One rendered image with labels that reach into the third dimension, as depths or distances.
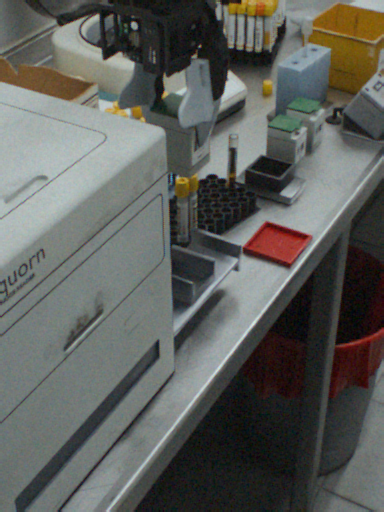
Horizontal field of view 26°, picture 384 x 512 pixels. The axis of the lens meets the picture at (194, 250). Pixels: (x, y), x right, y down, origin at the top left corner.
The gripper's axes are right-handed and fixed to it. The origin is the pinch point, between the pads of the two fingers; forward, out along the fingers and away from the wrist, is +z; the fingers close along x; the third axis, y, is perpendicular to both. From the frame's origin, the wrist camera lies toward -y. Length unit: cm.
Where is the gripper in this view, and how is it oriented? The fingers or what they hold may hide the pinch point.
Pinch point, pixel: (180, 123)
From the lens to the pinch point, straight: 82.9
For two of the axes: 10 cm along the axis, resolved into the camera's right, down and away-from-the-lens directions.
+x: 8.5, 3.1, -4.2
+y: -5.3, 5.2, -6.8
